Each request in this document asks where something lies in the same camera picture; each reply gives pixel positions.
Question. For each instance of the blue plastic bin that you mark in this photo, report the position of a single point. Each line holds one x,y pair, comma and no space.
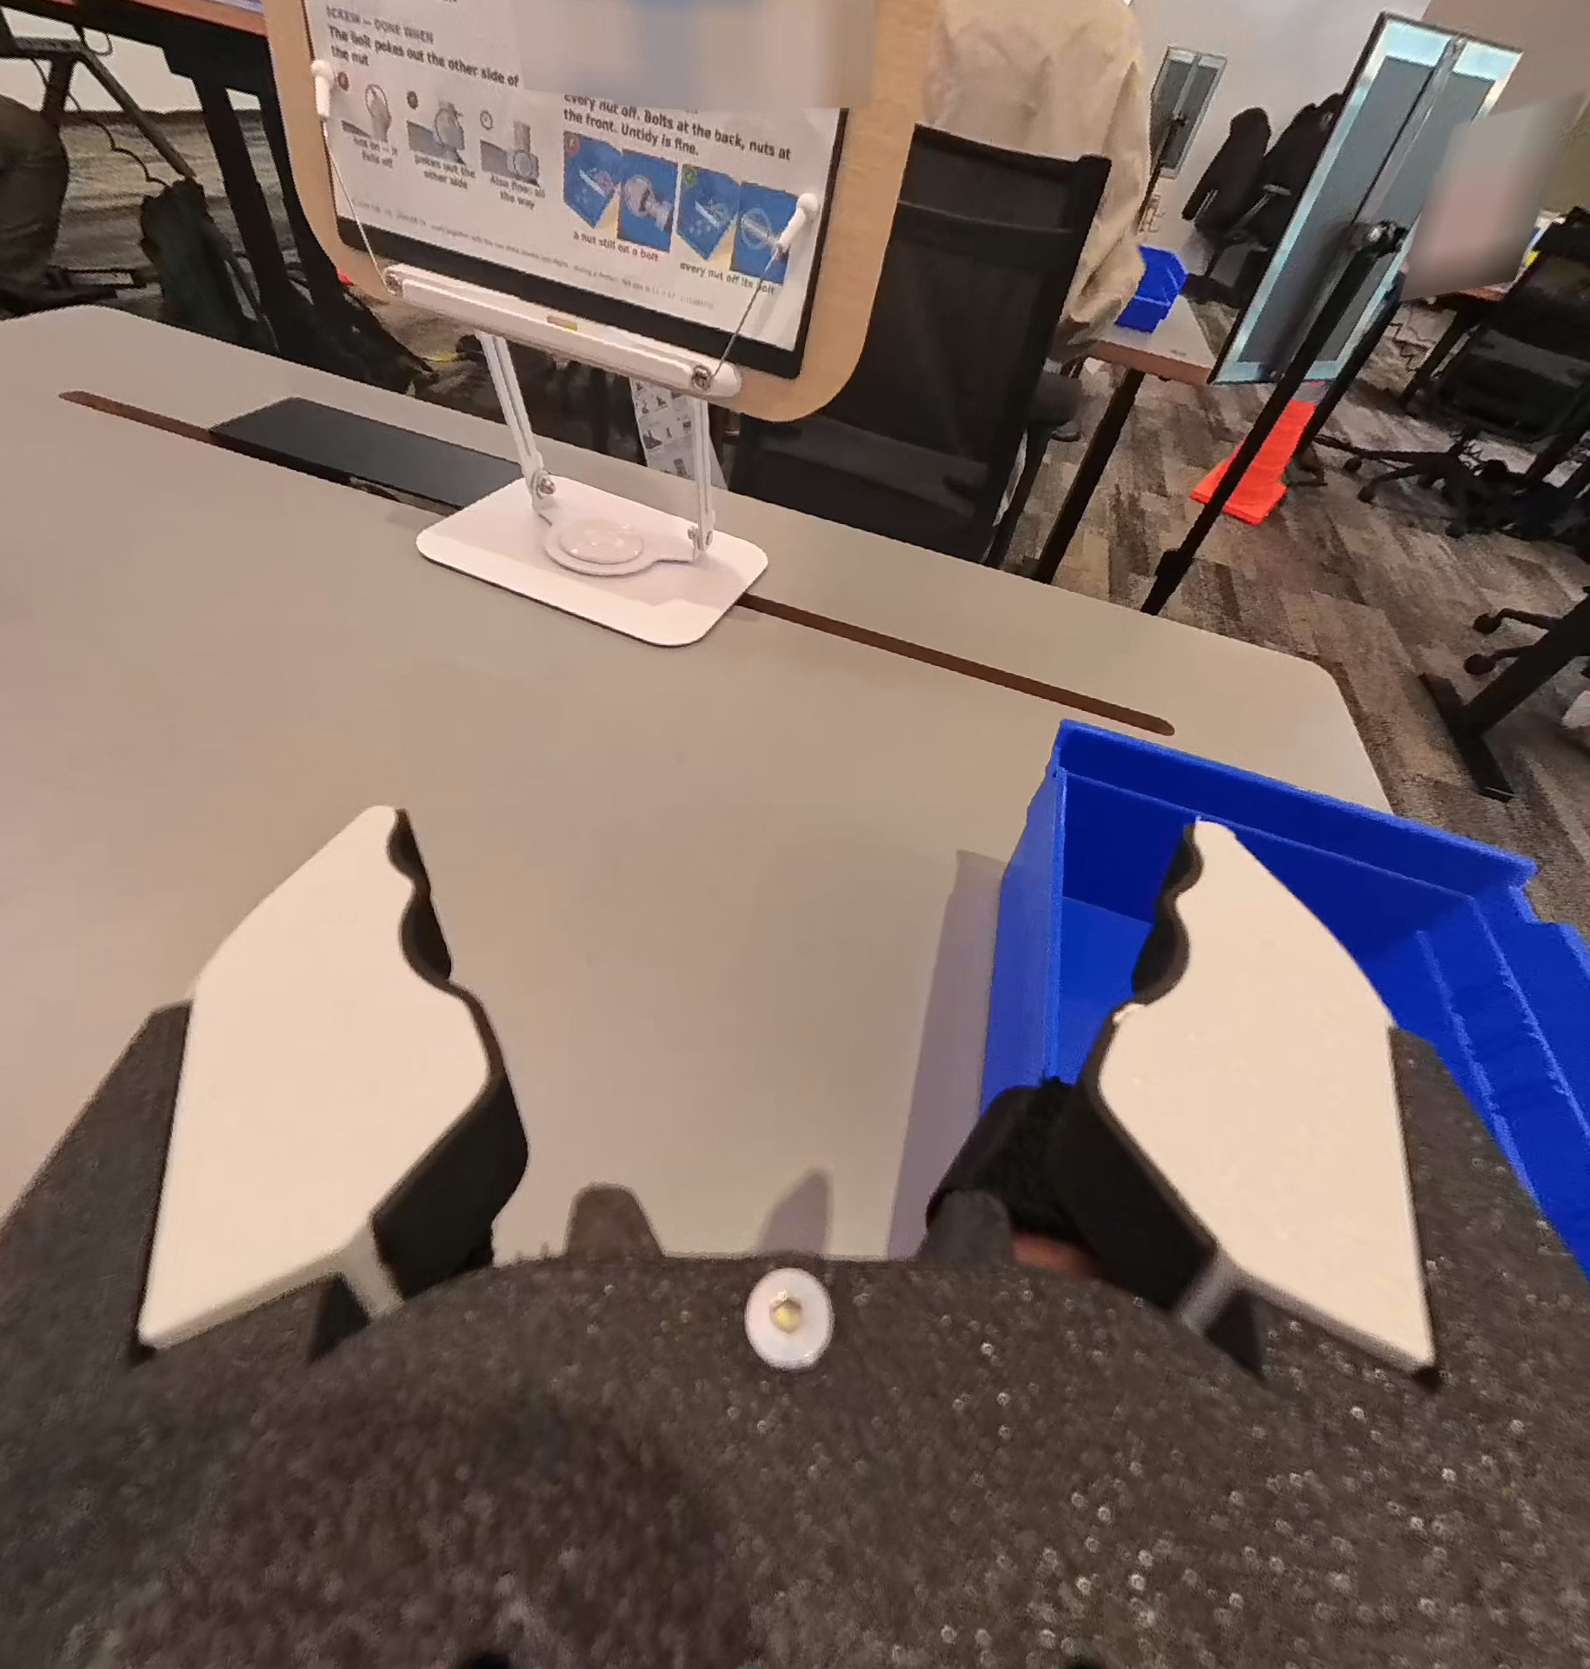
1108,849

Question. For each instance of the printed instruction sheet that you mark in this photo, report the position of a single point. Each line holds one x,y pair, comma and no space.
480,195

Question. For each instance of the black desk leg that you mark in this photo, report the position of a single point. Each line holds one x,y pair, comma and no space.
1512,692

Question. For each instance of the wooden document stand white base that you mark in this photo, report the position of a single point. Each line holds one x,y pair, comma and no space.
586,563

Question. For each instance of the black mesh office chair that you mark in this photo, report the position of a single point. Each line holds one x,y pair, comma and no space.
951,324

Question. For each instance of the small blue bin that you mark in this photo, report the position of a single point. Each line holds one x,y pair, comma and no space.
1148,289

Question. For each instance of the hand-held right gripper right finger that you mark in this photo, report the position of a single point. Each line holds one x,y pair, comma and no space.
1276,1133

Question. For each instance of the small printed card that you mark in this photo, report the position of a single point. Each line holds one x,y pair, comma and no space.
664,424

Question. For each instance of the grey side table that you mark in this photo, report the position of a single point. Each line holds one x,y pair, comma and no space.
1172,354

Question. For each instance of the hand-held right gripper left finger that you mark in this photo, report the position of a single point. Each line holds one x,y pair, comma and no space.
299,1096

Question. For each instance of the screen on black tripod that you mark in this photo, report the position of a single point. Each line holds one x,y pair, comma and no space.
1367,195

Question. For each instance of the grey wall panel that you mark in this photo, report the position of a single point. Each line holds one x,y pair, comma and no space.
1185,110

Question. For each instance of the black frame desk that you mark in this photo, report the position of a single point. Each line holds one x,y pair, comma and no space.
241,169

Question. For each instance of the black backpack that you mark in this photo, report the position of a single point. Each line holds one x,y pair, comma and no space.
194,259

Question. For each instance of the red floor mat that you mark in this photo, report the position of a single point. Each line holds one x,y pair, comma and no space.
1251,469

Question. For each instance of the black phone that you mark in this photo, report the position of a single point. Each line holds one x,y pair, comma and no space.
350,449

